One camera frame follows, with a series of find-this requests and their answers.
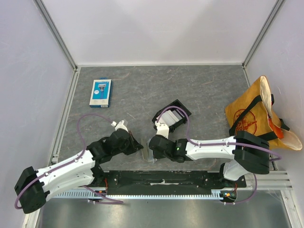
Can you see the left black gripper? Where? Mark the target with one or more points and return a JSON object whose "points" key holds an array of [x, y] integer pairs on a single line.
{"points": [[135, 146]]}

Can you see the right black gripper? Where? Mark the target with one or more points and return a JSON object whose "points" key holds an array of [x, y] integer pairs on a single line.
{"points": [[152, 146]]}

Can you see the black plastic card box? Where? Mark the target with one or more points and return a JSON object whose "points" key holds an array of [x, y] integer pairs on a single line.
{"points": [[173, 105]]}

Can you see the grey card holder wallet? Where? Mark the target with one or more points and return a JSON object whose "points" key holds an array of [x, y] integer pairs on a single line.
{"points": [[144, 148]]}

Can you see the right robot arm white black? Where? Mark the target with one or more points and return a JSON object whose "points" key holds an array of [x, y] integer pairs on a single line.
{"points": [[246, 153]]}

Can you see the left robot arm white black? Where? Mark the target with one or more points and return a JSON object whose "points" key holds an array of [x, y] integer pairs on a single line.
{"points": [[35, 187]]}

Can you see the white card stack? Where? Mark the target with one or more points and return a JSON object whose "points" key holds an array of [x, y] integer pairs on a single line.
{"points": [[171, 117]]}

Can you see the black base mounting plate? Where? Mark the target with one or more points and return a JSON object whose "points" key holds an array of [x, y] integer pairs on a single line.
{"points": [[164, 183]]}

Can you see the blue razor package box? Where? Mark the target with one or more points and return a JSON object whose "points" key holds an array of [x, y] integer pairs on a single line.
{"points": [[101, 93]]}

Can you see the yellow tote bag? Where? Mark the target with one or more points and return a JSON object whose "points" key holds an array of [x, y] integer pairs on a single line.
{"points": [[252, 112]]}

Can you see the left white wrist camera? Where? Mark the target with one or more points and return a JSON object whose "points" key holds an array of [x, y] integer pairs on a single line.
{"points": [[120, 125]]}

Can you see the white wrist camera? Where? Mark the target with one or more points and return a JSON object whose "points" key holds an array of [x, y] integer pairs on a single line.
{"points": [[162, 129], [120, 125]]}

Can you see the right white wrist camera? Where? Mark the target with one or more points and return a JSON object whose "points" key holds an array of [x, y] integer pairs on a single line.
{"points": [[162, 129]]}

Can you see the grey slotted cable duct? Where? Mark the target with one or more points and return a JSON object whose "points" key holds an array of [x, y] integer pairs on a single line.
{"points": [[86, 194]]}

